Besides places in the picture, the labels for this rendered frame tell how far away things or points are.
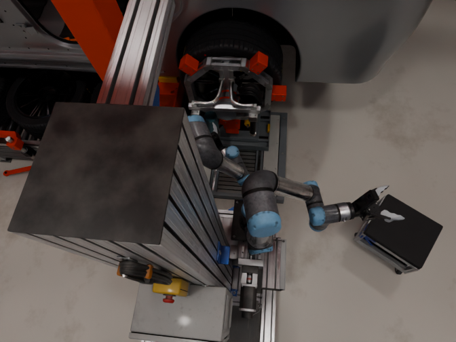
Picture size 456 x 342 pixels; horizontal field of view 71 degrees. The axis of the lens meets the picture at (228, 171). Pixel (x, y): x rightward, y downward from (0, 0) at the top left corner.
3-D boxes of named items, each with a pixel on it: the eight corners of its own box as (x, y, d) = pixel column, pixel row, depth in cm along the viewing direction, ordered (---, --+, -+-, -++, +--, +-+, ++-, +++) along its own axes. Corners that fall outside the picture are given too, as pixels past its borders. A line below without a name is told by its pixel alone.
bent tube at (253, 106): (258, 83, 189) (258, 70, 179) (256, 110, 181) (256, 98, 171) (229, 81, 191) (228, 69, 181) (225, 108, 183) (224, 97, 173)
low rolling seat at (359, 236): (421, 237, 241) (446, 226, 210) (400, 277, 231) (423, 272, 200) (370, 205, 254) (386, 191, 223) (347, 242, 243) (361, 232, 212)
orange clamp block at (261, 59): (258, 64, 185) (268, 55, 178) (258, 75, 182) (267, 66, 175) (249, 60, 182) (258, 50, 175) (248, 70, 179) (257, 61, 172)
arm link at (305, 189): (231, 169, 120) (302, 188, 153) (235, 197, 115) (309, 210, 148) (253, 156, 113) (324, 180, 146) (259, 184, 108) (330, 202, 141)
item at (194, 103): (225, 81, 191) (224, 69, 181) (221, 108, 183) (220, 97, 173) (196, 80, 193) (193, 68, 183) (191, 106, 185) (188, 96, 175)
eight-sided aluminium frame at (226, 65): (269, 114, 227) (275, 58, 177) (269, 121, 224) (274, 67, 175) (195, 110, 232) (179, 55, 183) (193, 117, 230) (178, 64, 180)
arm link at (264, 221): (267, 224, 160) (275, 184, 110) (273, 254, 154) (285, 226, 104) (243, 228, 160) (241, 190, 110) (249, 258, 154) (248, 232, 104)
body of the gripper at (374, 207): (369, 203, 137) (341, 207, 136) (376, 193, 129) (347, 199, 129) (376, 219, 132) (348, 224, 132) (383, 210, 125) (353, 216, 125)
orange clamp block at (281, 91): (271, 91, 206) (286, 91, 205) (271, 101, 203) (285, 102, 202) (272, 84, 199) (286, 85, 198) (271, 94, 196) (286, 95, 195)
